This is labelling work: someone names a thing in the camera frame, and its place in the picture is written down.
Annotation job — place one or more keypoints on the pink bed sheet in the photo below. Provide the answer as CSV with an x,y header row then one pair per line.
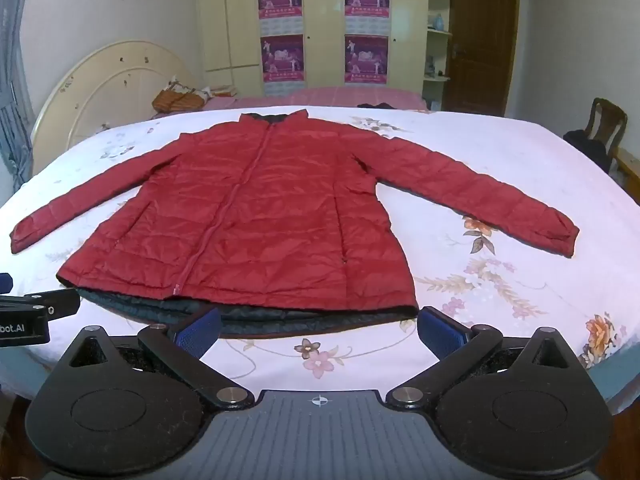
x,y
330,97

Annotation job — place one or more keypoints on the brown wooden door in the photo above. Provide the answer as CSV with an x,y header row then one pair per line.
x,y
482,35

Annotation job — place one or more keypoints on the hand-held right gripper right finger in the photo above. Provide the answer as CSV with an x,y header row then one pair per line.
x,y
442,332

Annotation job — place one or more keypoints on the blue shelf ornament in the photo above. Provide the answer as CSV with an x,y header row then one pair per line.
x,y
440,22

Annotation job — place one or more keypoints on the dark clothing on chair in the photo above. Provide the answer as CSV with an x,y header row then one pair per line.
x,y
587,147

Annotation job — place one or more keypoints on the cream corner shelf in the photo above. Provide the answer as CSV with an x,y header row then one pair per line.
x,y
437,55

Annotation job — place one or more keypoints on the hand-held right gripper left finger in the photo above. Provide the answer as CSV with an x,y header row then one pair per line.
x,y
197,332

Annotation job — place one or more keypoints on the cream wardrobe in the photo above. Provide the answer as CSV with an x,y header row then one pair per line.
x,y
325,25

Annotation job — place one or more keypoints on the wooden side table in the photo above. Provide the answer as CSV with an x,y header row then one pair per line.
x,y
629,165

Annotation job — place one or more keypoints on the cream round headboard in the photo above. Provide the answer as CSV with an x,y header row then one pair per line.
x,y
100,95

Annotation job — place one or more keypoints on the wooden chair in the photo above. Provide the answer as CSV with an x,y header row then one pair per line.
x,y
607,117

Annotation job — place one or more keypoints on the blue curtain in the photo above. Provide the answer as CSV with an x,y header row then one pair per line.
x,y
11,85

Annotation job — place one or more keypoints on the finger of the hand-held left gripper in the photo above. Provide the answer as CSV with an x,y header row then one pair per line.
x,y
45,304
5,282

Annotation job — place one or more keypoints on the floral white bed sheet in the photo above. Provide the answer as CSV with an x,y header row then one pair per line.
x,y
500,280

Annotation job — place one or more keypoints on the red puffer jacket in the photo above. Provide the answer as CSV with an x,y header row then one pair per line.
x,y
270,215

